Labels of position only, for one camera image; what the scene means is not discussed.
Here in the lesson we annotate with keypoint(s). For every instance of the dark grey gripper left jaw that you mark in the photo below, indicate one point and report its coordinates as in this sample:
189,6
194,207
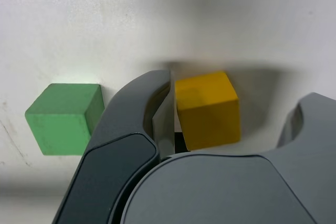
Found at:
110,171

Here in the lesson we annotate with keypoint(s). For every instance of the yellow cube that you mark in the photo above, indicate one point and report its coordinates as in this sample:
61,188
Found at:
207,113

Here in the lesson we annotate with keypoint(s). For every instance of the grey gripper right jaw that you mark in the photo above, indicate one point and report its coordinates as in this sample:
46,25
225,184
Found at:
223,195

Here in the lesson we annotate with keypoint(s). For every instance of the green cube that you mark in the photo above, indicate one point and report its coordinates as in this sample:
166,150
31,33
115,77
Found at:
63,124

